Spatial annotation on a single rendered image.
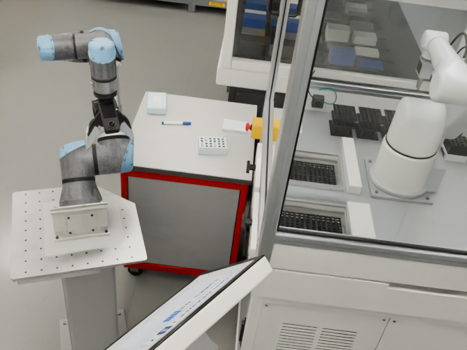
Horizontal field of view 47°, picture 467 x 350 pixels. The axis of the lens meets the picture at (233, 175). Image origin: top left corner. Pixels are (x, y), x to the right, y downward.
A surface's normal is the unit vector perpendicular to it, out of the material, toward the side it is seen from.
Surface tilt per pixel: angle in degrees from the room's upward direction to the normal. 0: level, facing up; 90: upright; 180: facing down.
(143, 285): 0
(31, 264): 0
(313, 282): 90
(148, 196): 90
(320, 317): 90
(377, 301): 90
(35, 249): 0
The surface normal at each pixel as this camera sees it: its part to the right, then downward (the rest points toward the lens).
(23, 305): 0.11, -0.78
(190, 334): 0.57, -0.29
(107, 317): 0.29, 0.62
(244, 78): -0.07, 0.62
